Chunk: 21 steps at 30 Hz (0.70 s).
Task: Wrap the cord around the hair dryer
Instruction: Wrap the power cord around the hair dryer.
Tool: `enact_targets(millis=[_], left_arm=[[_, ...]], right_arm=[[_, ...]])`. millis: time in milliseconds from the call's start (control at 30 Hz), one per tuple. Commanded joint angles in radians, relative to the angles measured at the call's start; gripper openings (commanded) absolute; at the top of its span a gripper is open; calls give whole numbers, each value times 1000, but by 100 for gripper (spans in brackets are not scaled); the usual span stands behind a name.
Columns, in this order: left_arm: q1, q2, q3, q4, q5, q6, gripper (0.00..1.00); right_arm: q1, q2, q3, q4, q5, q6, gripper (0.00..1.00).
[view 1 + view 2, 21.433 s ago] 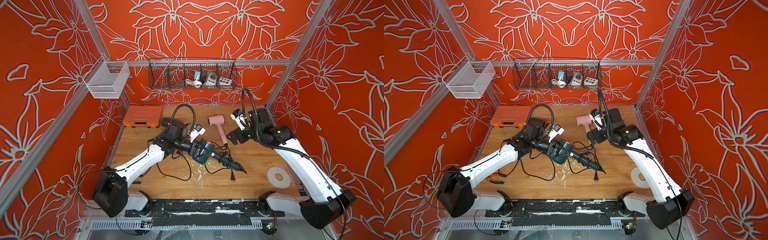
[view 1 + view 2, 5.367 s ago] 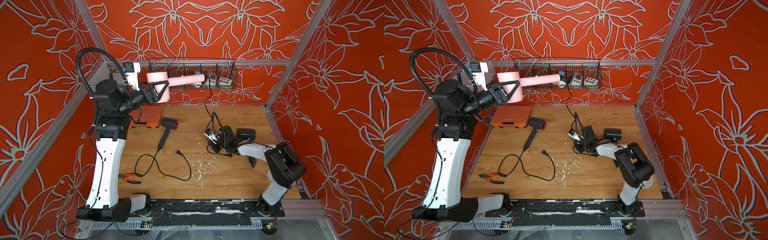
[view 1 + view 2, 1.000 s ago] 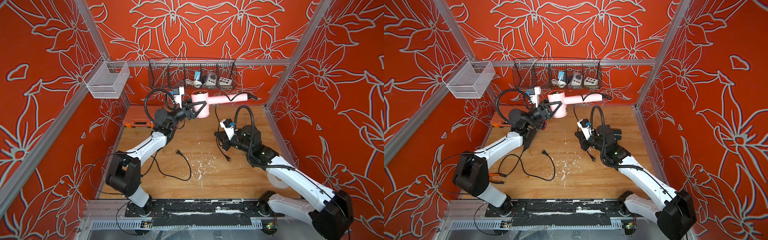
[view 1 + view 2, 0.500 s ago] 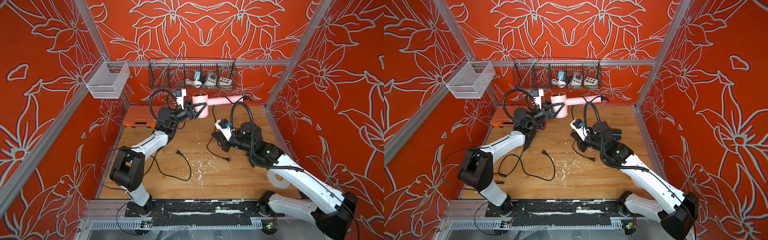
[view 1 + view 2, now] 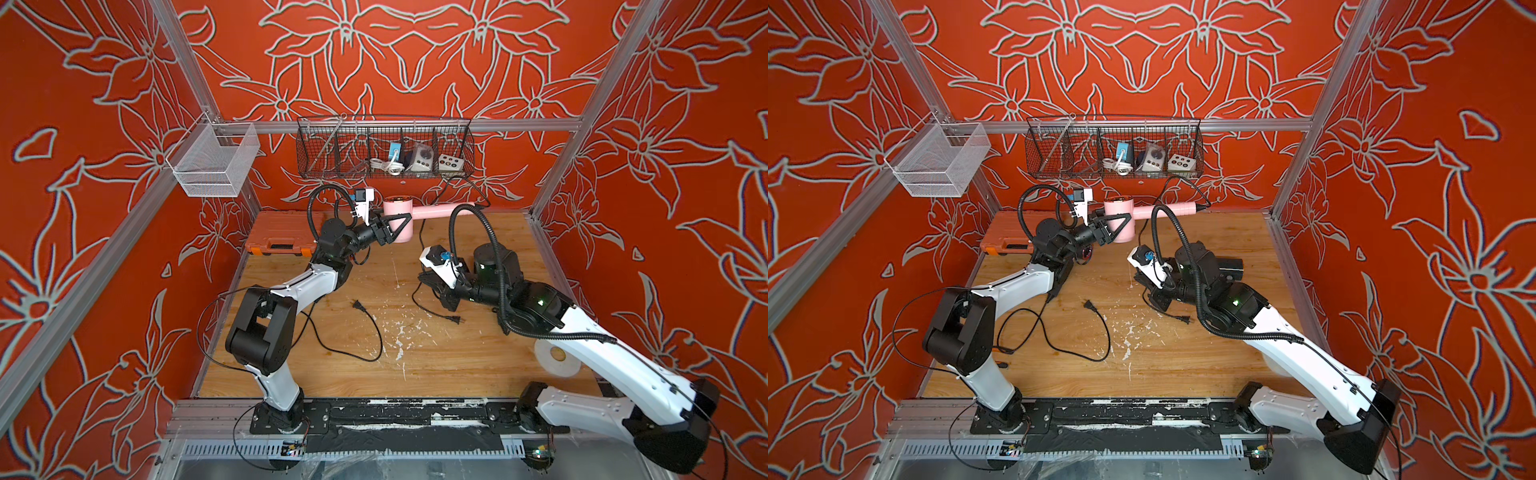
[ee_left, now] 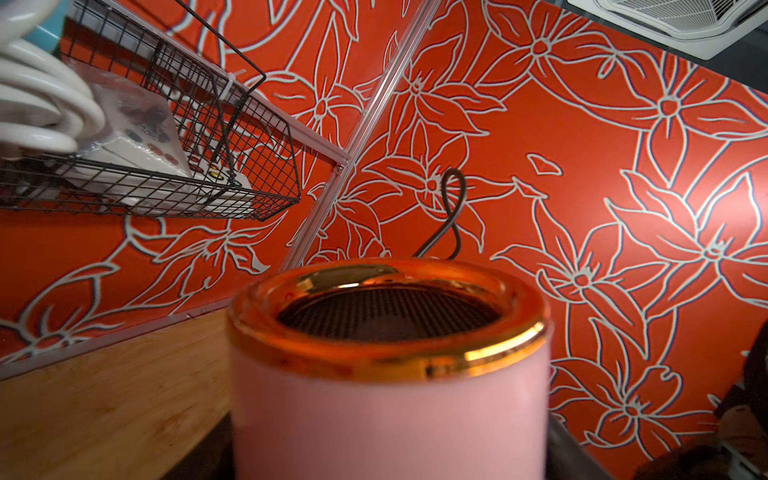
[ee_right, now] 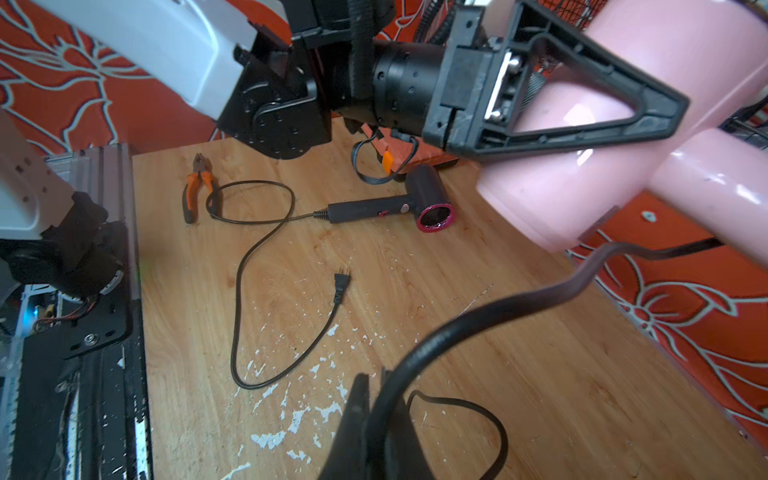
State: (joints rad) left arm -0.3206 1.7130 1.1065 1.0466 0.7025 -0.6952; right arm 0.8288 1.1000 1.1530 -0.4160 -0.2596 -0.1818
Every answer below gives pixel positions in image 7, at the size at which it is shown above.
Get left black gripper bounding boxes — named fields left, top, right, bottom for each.
left=371, top=1, right=689, bottom=161

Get orange handled pliers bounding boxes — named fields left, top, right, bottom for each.
left=182, top=153, right=222, bottom=225

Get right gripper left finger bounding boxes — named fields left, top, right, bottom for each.
left=319, top=374, right=370, bottom=480

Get pink hair dryer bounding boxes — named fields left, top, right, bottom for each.
left=466, top=1, right=767, bottom=263

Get pink dryer black cord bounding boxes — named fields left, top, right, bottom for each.
left=362, top=236, right=724, bottom=480

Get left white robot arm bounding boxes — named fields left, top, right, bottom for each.
left=43, top=1, right=689, bottom=161

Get black magenta hair dryer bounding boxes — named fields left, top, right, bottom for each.
left=315, top=165, right=456, bottom=233

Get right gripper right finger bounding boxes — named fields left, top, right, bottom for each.
left=380, top=397, right=434, bottom=479

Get black dryer power cord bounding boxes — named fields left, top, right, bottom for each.
left=205, top=179, right=352, bottom=391

